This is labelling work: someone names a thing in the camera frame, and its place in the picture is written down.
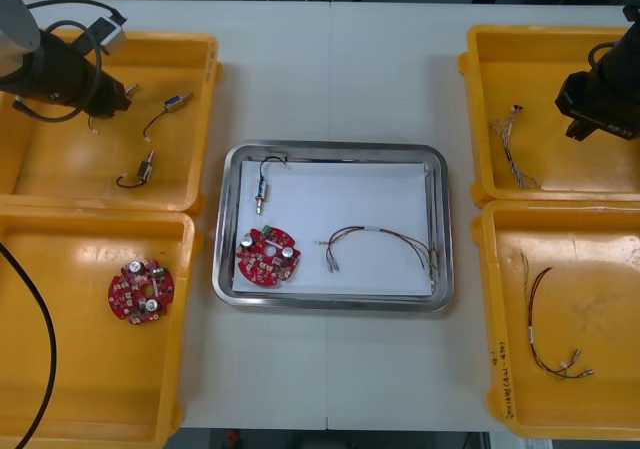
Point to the yellow-orange plastic bin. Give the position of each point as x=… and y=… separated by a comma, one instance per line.
x=50, y=179
x=575, y=269
x=575, y=179
x=100, y=409

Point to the steel tray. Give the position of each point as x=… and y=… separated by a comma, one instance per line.
x=222, y=229

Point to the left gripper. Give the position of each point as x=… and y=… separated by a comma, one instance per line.
x=95, y=91

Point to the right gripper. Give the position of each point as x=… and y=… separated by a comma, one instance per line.
x=600, y=109

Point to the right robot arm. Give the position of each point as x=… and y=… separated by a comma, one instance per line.
x=625, y=54

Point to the white paper sheet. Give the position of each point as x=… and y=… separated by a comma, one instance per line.
x=350, y=194

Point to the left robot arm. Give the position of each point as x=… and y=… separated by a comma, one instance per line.
x=15, y=29

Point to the round red circuit board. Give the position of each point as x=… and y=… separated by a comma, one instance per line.
x=260, y=269
x=125, y=289

